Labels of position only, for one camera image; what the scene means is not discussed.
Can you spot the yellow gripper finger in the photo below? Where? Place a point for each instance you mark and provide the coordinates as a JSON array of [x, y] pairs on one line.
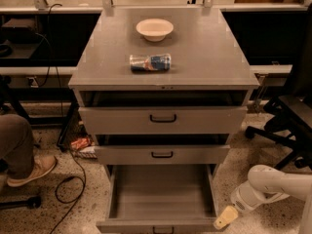
[[228, 215]]

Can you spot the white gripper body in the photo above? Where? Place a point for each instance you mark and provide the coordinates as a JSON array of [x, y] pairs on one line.
[[242, 199]]

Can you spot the grey bottom drawer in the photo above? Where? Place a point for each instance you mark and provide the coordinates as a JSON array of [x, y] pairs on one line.
[[160, 199]]

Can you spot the grey drawer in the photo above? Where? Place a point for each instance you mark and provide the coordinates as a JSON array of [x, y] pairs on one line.
[[161, 154], [163, 120], [160, 199]]

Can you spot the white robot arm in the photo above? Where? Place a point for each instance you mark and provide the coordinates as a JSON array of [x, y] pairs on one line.
[[267, 185]]

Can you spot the grey top drawer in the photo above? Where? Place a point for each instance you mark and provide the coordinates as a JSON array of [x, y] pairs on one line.
[[163, 120]]

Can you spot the grey middle drawer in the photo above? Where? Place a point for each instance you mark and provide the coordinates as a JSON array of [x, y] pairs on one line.
[[161, 154]]

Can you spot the grey drawer cabinet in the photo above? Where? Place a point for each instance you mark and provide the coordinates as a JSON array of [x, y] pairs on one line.
[[207, 69]]

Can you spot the black office chair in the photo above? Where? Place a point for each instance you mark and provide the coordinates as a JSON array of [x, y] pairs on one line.
[[291, 124]]

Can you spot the orange snack packet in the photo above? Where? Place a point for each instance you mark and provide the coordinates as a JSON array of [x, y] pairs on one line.
[[80, 143]]

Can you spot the blue silver drink can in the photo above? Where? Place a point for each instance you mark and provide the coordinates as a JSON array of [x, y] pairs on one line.
[[150, 62]]

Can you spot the white bowl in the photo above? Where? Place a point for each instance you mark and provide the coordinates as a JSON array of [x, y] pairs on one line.
[[154, 30]]

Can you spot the tan shoe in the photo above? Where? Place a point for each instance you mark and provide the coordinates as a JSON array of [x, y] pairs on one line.
[[42, 166]]

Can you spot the black chair base left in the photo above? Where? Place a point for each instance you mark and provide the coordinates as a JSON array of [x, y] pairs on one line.
[[31, 203]]

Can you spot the brown trouser leg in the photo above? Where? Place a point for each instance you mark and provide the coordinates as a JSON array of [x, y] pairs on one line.
[[16, 145]]

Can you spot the wall power outlet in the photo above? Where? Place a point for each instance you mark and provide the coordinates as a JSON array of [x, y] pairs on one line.
[[32, 82]]

